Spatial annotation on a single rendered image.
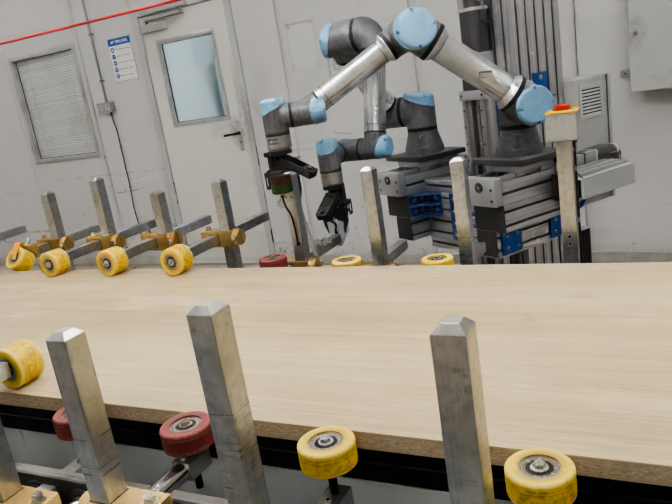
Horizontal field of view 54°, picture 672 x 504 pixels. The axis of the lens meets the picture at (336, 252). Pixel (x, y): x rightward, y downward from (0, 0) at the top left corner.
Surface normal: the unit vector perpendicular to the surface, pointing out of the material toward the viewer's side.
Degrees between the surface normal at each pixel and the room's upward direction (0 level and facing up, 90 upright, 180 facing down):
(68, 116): 90
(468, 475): 90
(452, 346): 90
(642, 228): 90
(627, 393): 0
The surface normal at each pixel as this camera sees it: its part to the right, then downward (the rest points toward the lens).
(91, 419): 0.89, -0.02
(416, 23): -0.07, 0.18
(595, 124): 0.52, 0.14
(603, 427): -0.15, -0.95
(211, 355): -0.43, 0.30
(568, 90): -0.84, 0.26
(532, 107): 0.15, 0.31
